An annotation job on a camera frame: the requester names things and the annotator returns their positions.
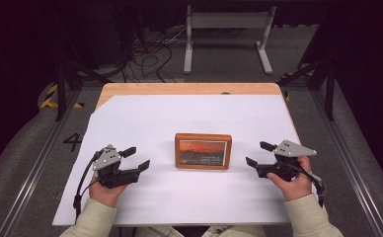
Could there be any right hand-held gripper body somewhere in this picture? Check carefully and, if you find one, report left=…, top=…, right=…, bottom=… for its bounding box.
left=255, top=139, right=318, bottom=183

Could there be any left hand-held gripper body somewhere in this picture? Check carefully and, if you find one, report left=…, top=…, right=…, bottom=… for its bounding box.
left=92, top=143, right=141, bottom=190

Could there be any wooden picture frame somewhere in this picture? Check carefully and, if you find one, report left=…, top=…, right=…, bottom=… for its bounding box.
left=174, top=132, right=233, bottom=171

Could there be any person's left hand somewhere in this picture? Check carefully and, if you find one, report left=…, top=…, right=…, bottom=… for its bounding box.
left=89, top=174, right=128, bottom=208

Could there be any person's right hand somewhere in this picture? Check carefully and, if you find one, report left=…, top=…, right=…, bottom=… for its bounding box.
left=267, top=155, right=313, bottom=202

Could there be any white table sheet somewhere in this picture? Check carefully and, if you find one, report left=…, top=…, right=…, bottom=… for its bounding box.
left=51, top=94, right=327, bottom=227

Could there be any person's left leg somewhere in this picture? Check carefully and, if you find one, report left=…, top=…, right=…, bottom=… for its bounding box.
left=133, top=225, right=185, bottom=237

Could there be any person's leg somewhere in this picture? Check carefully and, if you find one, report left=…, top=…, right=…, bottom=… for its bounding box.
left=200, top=225, right=268, bottom=237
left=133, top=225, right=185, bottom=237

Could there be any black metal stand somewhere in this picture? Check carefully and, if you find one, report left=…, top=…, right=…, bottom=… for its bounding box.
left=276, top=57, right=338, bottom=122
left=50, top=9, right=113, bottom=122

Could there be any person's right leg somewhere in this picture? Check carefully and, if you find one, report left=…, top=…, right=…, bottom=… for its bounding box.
left=200, top=225, right=268, bottom=237

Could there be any yellow black floor tape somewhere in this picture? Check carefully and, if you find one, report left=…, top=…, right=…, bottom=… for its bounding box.
left=39, top=83, right=85, bottom=110

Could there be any white metal stand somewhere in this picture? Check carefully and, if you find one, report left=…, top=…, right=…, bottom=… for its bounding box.
left=183, top=5, right=277, bottom=75

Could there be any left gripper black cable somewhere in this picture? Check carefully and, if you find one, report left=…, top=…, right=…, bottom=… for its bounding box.
left=72, top=150, right=103, bottom=220

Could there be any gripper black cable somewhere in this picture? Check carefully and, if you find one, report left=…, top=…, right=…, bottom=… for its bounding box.
left=287, top=162, right=328, bottom=209
left=72, top=150, right=103, bottom=220

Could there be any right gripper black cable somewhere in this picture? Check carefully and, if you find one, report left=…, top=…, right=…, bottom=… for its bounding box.
left=287, top=162, right=328, bottom=209

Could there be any aluminium floor rail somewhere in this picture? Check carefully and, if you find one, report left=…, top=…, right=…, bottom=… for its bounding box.
left=309, top=88, right=383, bottom=237
left=0, top=88, right=83, bottom=237

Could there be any tangle of black floor cables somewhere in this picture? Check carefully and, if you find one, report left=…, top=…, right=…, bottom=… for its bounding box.
left=118, top=24, right=189, bottom=84

